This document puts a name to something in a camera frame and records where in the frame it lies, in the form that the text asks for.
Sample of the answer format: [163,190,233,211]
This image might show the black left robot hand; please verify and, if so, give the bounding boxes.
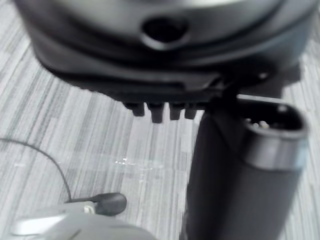
[13,0,320,240]

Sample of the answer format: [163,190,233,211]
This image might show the dark robot foot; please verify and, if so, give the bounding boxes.
[65,192,128,216]

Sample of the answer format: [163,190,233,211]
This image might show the silver robot leg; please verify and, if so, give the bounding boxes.
[9,201,161,240]

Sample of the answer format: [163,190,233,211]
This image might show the thin black cable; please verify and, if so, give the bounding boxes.
[0,138,73,202]

